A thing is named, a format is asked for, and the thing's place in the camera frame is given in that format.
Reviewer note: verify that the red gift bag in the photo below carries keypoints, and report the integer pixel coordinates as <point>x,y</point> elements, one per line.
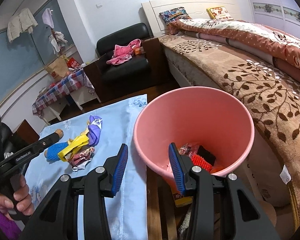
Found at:
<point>73,63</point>

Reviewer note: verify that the orange box on armchair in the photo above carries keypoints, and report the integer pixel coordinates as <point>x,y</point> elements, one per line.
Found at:
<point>139,51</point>

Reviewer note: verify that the hanging lilac garment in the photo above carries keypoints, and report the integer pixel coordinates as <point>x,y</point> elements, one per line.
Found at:
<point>47,17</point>

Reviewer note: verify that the pink plastic trash bucket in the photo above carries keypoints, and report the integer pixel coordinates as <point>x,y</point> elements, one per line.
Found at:
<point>211,117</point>

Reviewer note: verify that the pink clothing on armchair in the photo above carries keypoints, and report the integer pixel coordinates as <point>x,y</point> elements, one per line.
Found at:
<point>123,54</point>

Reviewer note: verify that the printed paper wrapper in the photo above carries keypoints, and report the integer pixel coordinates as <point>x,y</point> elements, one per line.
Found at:
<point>81,159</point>

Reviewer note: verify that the checkered cloth side table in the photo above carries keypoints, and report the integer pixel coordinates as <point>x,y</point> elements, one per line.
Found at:
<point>75,86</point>

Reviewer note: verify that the brown round fruit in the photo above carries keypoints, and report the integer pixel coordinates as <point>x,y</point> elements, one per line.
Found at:
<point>59,132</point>
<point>50,154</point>

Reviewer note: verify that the yellow floral pillow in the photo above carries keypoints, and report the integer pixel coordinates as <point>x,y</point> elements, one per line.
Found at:
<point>219,13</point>

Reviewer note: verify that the red foam fruit net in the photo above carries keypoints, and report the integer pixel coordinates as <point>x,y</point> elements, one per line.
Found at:
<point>197,160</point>

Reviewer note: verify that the black leather armchair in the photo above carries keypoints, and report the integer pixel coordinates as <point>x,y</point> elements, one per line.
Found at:
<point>141,72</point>

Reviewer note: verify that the orange polka dot quilt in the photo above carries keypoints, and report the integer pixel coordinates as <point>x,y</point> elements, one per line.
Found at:
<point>269,40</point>

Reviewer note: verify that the colourful patterned pillow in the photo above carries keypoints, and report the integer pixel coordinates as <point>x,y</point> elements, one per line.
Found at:
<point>175,14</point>

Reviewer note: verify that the purple face mask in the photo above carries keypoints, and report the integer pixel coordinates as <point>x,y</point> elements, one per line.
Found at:
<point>94,129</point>

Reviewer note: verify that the lilac wardrobe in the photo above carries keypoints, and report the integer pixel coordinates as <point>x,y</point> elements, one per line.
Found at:
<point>279,14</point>

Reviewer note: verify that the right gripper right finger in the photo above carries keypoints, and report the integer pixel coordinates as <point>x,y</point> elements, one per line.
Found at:
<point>177,170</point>

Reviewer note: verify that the hanging cream sweater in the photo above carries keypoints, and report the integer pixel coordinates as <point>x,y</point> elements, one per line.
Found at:
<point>24,22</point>

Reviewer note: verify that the clear red snack bag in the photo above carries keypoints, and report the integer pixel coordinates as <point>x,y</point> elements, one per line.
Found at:
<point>189,149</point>

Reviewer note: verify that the white wooden headboard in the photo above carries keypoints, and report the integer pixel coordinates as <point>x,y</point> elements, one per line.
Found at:
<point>195,9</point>

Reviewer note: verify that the blue foam fruit net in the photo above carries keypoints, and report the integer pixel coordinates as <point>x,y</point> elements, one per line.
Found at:
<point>58,147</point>

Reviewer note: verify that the brown paper shopping bag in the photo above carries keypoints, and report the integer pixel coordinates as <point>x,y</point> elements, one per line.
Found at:
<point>57,69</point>

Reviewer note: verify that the hanging clothes on rack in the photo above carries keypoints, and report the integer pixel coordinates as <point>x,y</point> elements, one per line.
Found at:
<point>57,41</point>

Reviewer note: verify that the bed with brown blanket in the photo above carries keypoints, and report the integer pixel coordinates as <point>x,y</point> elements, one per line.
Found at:
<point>272,98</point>

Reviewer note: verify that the yellow foam fruit net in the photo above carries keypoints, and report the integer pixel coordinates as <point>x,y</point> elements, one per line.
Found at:
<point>73,147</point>

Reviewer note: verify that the dark wooden side cabinet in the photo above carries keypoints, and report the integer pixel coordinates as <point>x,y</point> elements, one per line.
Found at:
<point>25,134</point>

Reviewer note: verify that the person left hand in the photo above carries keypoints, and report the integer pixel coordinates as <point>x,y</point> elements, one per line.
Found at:
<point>23,199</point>

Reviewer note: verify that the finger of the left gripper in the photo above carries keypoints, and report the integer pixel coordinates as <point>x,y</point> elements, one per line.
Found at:
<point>44,143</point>

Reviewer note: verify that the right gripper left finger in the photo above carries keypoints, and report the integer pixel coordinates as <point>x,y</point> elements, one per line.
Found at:
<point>118,169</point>

